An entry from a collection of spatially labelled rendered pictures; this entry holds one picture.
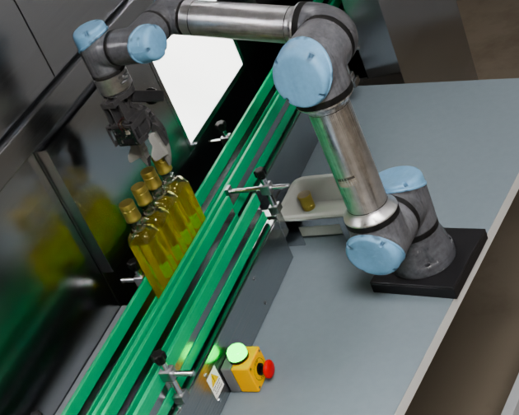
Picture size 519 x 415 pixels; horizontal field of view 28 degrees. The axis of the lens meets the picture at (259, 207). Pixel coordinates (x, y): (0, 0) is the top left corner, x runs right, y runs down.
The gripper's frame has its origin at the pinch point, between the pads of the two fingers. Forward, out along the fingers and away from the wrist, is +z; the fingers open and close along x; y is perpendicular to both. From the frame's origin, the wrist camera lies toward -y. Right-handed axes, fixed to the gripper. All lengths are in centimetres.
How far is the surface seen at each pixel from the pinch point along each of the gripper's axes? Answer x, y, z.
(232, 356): 22.2, 30.3, 30.5
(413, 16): 11, -123, 35
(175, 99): -15.1, -31.7, 3.4
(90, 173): -10.9, 10.4, -4.3
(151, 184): 1.2, 7.1, 2.0
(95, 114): -11.9, -0.4, -12.9
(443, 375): 23, -45, 115
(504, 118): 53, -69, 40
